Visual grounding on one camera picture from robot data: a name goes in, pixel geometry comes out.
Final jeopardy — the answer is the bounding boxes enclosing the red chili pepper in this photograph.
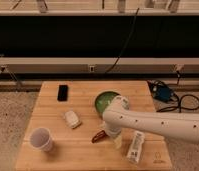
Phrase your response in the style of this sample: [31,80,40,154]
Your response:
[91,130,107,143]

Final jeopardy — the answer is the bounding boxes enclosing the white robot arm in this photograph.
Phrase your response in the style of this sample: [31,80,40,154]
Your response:
[102,96,199,144]

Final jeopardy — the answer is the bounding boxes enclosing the white sponge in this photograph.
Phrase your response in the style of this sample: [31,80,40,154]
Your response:
[64,111,81,129]

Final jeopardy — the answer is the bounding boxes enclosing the white plastic bottle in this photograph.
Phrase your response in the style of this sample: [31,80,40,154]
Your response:
[127,131,145,163]

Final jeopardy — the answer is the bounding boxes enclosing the green bowl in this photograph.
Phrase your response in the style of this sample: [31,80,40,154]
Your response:
[94,91,118,117]

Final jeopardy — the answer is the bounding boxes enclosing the wooden table board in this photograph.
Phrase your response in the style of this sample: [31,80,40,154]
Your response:
[15,81,172,171]

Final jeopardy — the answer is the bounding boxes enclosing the blue power box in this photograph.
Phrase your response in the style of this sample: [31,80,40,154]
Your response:
[153,85,173,102]

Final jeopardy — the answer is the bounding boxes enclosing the black phone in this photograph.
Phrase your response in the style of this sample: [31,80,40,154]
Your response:
[57,85,68,101]

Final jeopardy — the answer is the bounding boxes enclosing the white paper cup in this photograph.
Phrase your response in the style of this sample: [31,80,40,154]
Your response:
[29,127,53,152]

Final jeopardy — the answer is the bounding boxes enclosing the black floor cable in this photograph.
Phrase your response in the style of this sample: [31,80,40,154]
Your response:
[147,70,199,114]

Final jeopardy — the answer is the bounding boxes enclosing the black hanging cable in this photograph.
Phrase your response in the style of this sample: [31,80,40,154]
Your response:
[104,7,140,74]

